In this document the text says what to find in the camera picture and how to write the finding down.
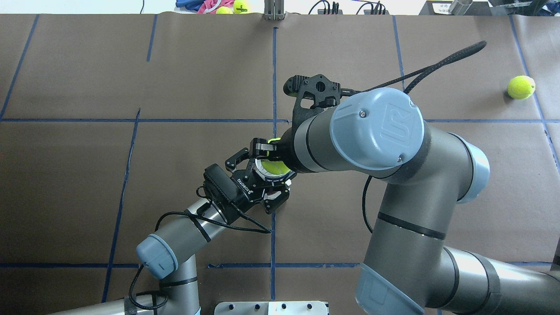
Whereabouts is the spare tennis ball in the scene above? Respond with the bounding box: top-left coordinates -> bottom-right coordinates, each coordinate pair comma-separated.
215,6 -> 234,14
232,0 -> 253,14

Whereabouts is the white tennis ball can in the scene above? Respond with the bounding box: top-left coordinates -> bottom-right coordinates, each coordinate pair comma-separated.
254,159 -> 296,182

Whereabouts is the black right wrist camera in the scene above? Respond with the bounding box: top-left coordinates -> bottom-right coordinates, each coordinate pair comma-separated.
283,74 -> 357,109

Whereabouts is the spare tennis ball lower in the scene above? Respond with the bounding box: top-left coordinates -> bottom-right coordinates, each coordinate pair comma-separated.
215,6 -> 234,14

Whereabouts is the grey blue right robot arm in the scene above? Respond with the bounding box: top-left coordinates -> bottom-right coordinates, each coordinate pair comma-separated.
250,87 -> 559,315

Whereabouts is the metal cup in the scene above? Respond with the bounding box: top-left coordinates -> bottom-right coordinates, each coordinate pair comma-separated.
448,0 -> 473,16

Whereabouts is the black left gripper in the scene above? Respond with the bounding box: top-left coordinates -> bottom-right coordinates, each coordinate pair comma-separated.
225,138 -> 291,215

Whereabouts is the blue pink cloth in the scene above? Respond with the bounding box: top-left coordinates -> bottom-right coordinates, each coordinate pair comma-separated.
175,0 -> 224,14

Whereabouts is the aluminium frame post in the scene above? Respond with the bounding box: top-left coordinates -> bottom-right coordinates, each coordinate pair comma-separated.
263,0 -> 286,21

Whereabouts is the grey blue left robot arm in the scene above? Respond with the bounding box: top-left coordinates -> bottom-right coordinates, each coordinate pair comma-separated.
62,148 -> 295,315

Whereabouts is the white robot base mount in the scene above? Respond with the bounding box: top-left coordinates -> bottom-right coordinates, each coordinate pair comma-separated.
214,301 -> 330,315

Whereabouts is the yellow tennis ball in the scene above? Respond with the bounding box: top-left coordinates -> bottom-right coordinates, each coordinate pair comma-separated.
507,75 -> 536,100
260,159 -> 291,177

